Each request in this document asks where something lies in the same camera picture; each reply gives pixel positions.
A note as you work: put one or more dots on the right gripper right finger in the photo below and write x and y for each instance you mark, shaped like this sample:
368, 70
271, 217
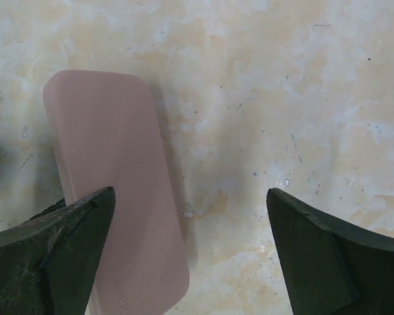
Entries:
330, 266

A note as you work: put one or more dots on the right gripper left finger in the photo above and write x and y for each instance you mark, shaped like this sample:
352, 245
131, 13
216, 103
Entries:
48, 264

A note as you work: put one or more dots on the pink glasses case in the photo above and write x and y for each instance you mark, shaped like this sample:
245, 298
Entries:
105, 133

